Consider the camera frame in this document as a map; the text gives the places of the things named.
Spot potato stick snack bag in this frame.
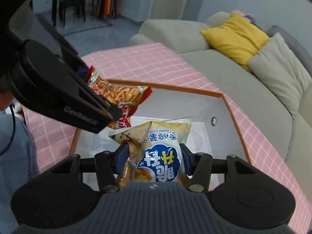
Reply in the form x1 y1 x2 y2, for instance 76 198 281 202
108 117 191 189

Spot red fries snack bag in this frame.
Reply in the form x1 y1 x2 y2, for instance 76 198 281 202
84 66 152 129

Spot orange-rimmed white storage box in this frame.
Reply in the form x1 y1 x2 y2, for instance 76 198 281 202
69 78 252 192

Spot beige sofa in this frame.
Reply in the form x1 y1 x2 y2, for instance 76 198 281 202
128 11 312 191

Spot orange stacked stools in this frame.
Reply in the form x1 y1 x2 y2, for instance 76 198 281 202
97 0 119 20

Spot pink grid tablecloth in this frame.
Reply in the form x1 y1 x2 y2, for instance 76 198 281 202
23 42 312 234

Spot beige cushion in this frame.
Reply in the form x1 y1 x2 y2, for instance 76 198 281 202
247 33 311 118

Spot yellow cushion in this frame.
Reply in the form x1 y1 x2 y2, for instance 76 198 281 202
200 12 269 72

